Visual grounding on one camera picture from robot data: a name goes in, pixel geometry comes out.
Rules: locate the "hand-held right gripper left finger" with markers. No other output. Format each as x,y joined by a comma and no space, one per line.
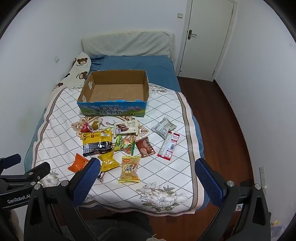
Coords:
86,182

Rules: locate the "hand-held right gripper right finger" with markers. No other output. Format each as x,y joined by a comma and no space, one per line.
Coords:
208,183

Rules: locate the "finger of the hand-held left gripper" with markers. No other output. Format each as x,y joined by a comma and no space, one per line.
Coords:
40,170
11,160

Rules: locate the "clear colourful candy packet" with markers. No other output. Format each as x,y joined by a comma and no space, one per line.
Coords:
127,145

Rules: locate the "grey white snack packet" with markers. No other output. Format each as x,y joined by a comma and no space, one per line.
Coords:
163,127

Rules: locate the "printed cardboard box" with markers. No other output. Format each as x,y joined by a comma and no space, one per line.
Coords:
111,110

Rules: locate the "orange snack packet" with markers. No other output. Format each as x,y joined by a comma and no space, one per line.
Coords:
77,163

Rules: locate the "small plain yellow packet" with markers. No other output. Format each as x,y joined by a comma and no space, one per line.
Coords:
108,162

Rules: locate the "yellow and black snack packet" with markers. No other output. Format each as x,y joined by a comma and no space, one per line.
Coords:
97,146

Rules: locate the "white checked floral blanket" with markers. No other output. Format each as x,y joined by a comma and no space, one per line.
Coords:
166,176

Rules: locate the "yellow cracker packet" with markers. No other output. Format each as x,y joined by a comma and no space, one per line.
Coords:
130,169

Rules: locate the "small green snack packet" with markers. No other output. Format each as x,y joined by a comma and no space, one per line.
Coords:
119,143

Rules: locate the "red white long packet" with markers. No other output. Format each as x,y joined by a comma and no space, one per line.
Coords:
170,146

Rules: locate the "small red snack packet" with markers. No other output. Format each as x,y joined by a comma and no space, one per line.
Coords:
86,128

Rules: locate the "clear braised egg packet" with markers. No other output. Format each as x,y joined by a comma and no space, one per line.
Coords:
94,125

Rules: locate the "white chocolate biscuit packet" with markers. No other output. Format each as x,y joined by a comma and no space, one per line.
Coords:
126,128

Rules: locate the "brown snack packet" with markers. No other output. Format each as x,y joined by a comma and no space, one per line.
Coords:
144,147

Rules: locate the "clear plastic bag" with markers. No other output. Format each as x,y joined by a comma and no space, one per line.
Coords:
276,228

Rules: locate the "bear print pillow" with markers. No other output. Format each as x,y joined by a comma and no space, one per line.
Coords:
77,69

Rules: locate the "blue ruffled pillow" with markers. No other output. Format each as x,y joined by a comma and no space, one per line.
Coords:
96,63

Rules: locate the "bed with blue sheet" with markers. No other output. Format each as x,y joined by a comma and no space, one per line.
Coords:
138,64

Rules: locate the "white quilted headboard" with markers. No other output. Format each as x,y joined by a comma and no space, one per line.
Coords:
129,45

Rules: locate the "white door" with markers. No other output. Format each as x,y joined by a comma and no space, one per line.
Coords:
208,34

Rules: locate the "white light switch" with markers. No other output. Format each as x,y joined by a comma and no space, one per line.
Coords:
180,15

